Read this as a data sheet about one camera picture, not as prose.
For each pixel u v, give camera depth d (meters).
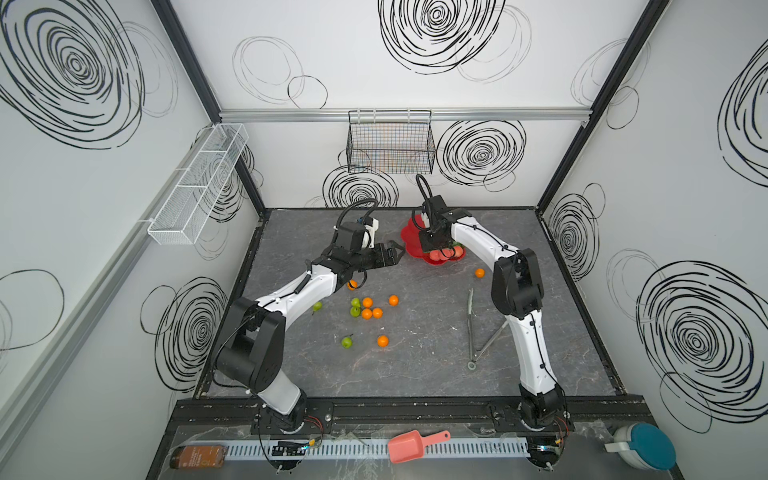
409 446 0.69
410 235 1.08
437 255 1.02
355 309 0.89
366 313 0.90
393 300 0.93
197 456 0.65
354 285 0.75
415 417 0.75
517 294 0.61
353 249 0.69
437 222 0.73
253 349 0.44
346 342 0.84
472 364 0.82
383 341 0.84
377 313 0.91
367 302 0.93
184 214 0.73
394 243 0.78
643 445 0.65
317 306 0.92
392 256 0.77
